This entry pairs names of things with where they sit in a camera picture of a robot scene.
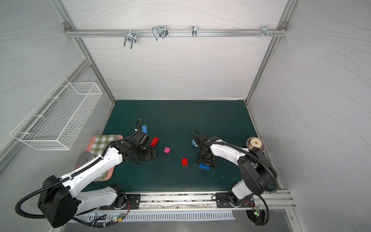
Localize dark blue long lego brick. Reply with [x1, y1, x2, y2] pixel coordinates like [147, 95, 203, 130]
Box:
[199, 164, 210, 170]

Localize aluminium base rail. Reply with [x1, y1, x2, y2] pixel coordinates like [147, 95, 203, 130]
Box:
[126, 190, 296, 211]

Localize metal u-bolt clamp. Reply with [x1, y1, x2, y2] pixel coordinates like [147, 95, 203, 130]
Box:
[151, 25, 169, 41]
[124, 31, 137, 49]

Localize metal bracket right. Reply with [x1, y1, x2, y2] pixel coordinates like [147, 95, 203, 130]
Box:
[251, 26, 277, 37]

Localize metal u-bolt clamp left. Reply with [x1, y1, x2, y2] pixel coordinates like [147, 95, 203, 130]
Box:
[124, 31, 137, 49]

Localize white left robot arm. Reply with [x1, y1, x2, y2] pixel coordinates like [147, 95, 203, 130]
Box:
[38, 130, 157, 228]

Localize magenta small lego brick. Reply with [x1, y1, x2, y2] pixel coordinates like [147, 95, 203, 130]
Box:
[164, 147, 171, 154]

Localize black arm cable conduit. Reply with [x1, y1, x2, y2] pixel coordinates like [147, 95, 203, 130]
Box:
[201, 141, 278, 192]
[15, 140, 117, 219]

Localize metal bracket small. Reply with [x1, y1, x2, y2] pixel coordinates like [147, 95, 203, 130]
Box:
[191, 26, 197, 38]

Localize metal u-bolt clamp middle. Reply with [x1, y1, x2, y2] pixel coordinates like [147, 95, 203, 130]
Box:
[151, 25, 169, 41]

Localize white slotted cable duct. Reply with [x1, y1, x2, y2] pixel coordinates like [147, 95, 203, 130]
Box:
[77, 210, 235, 223]

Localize white wire basket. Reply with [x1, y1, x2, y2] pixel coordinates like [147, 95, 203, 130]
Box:
[10, 77, 102, 151]

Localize pink plastic tray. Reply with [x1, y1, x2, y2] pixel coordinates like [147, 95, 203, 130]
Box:
[77, 134, 123, 182]

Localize red long lego brick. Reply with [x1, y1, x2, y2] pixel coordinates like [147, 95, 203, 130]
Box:
[150, 137, 159, 147]

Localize cream ring toy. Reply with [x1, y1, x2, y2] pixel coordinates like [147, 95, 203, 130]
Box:
[248, 138, 263, 149]

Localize aluminium top crossbar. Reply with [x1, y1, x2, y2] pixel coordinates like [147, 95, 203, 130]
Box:
[65, 28, 288, 38]

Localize green checkered cloth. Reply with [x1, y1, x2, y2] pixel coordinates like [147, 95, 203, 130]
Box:
[86, 134, 122, 182]

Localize small red lego cube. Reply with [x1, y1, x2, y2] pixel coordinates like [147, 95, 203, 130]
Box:
[181, 159, 188, 166]

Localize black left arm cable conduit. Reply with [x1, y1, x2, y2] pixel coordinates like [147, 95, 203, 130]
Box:
[15, 140, 117, 219]

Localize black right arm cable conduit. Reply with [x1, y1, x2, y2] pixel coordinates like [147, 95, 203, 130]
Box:
[201, 141, 278, 192]

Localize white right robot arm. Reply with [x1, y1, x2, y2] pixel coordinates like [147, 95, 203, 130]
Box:
[192, 130, 279, 205]

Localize mauve bowl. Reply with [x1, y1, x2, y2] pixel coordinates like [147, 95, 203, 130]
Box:
[246, 137, 265, 152]

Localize light blue long lego brick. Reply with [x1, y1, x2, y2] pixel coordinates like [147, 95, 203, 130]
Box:
[142, 125, 148, 134]

